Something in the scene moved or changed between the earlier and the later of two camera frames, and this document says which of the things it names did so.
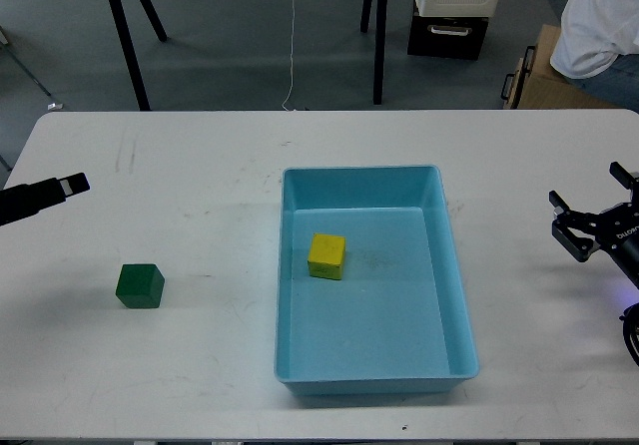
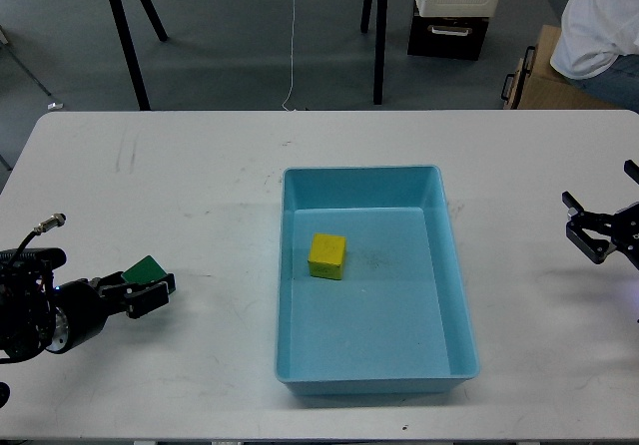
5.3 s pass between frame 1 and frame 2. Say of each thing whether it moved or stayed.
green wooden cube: moved
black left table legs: stayed
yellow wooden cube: stayed
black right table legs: stayed
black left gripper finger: moved
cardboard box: stayed
